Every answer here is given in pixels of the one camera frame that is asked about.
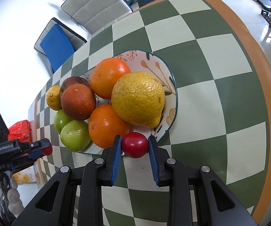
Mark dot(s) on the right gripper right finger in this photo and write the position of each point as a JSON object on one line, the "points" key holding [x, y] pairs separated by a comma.
{"points": [[215, 202]]}

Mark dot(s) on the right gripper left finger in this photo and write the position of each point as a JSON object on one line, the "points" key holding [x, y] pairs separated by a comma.
{"points": [[72, 189]]}

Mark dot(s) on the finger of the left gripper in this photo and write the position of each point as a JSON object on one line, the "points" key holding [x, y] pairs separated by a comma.
{"points": [[36, 147]]}

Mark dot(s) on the red cherry tomato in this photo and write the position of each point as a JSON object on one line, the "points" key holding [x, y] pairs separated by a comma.
{"points": [[134, 145], [47, 151]]}

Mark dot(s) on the large green apple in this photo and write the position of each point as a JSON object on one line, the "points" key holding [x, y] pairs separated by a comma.
{"points": [[60, 120]]}

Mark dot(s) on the small yellow lemon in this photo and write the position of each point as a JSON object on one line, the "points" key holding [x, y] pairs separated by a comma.
{"points": [[53, 98]]}

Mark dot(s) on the dark red orange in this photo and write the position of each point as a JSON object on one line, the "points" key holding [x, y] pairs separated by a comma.
{"points": [[78, 102]]}

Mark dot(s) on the large yellow citrus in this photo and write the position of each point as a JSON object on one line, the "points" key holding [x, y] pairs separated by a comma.
{"points": [[138, 98]]}

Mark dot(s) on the red plastic bag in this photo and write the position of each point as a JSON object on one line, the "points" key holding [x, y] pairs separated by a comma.
{"points": [[21, 131]]}

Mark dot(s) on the yellow snack box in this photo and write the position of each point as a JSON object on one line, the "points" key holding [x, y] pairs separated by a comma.
{"points": [[28, 175]]}

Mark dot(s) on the bright orange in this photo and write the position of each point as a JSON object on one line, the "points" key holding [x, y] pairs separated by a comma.
{"points": [[106, 74], [105, 125]]}

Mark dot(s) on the red apple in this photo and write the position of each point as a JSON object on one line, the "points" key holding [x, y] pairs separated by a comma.
{"points": [[73, 80]]}

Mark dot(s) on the blue cushioned chair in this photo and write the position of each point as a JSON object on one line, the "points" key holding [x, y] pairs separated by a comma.
{"points": [[58, 42]]}

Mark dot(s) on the floral ceramic plate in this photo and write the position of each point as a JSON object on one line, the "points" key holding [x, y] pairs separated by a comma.
{"points": [[140, 60]]}

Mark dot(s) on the white padded chair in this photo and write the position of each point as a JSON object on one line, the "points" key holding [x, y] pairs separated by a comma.
{"points": [[96, 15]]}

